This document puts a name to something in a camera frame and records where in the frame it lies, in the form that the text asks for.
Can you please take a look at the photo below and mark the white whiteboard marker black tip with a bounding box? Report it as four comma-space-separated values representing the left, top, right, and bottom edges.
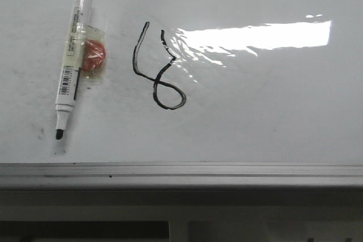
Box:
55, 0, 92, 140

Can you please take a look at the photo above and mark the red magnet taped to marker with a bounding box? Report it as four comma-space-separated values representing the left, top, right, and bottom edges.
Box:
77, 24, 107, 79

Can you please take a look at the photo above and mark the white whiteboard surface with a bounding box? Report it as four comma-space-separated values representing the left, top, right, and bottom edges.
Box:
1, 0, 362, 165

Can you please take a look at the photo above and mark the grey aluminium whiteboard frame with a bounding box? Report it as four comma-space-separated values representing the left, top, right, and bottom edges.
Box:
1, 162, 362, 191

